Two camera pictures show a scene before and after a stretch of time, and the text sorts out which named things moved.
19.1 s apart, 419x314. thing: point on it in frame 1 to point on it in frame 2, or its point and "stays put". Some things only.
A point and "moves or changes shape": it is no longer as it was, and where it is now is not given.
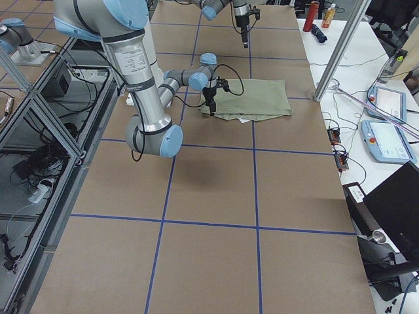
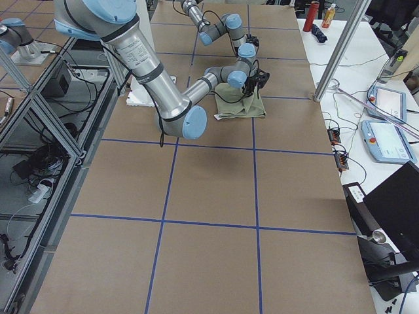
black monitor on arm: [386, 222] stays put
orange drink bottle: [330, 15] stays put
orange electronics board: [334, 135] stays put
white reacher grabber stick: [378, 111] stays put
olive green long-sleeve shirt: [251, 99] moves or changes shape
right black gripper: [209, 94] to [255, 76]
